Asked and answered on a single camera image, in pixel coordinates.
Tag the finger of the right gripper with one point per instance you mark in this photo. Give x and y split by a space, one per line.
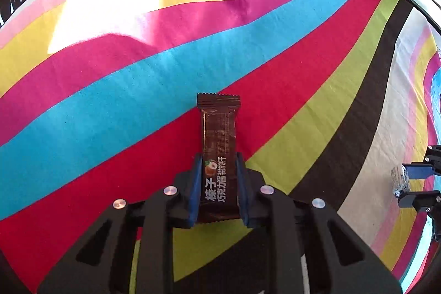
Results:
421 201
417 170

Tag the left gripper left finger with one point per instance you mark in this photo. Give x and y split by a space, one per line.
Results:
194 189

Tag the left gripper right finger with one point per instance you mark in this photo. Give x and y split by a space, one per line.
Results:
242 196

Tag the small silver packet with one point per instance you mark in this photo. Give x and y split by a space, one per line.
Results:
400 181

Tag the brown hazelnut chocolate bar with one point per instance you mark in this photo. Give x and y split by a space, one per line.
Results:
219 188

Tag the striped colourful tablecloth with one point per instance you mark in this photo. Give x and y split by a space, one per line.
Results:
99 112

